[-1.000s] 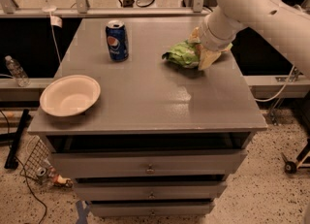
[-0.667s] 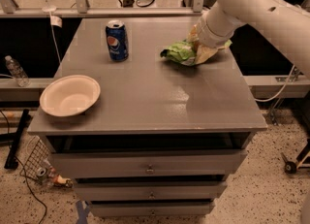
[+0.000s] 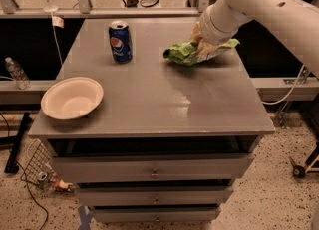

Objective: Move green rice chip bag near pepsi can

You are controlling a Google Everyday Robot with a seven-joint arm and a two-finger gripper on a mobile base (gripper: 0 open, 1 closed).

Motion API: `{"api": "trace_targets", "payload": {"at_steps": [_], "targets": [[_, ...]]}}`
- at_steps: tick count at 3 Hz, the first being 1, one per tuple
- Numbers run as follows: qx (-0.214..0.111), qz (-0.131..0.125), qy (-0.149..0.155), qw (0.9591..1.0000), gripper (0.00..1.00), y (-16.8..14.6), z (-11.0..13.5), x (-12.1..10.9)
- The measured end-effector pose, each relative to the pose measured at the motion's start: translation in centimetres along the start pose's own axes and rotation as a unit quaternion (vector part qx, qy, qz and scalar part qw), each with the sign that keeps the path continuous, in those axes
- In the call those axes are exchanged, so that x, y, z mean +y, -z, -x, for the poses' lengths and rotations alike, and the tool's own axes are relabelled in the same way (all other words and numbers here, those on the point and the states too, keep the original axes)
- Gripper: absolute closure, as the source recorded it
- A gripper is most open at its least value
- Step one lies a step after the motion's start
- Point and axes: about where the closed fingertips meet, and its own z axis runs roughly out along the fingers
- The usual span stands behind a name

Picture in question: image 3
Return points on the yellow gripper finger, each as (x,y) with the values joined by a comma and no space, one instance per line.
(205,48)
(195,34)

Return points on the green rice chip bag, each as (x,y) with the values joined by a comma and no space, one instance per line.
(186,54)

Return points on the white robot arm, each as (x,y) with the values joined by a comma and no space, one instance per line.
(294,23)

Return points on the blue pepsi can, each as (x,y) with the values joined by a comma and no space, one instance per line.
(120,41)

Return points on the crushed can in basket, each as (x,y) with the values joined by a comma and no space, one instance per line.
(42,177)

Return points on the grey drawer cabinet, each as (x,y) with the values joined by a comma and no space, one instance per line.
(152,107)

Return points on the white paper bowl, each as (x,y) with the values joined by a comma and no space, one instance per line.
(72,98)

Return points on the top grey drawer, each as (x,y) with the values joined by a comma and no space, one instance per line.
(148,168)

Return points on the grey drawer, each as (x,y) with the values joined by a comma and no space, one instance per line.
(155,196)
(155,214)
(148,168)

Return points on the black caster wheel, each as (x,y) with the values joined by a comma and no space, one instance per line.
(298,170)

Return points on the bottom grey drawer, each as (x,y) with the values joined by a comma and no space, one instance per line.
(155,214)

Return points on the middle grey drawer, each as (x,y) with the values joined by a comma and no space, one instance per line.
(155,196)

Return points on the clear plastic water bottle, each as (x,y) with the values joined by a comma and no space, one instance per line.
(17,74)

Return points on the blue floor tape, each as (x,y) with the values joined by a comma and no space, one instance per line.
(85,216)

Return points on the black metal stand leg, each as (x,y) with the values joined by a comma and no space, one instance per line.
(11,166)

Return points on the wire mesh basket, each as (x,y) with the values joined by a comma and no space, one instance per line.
(39,160)

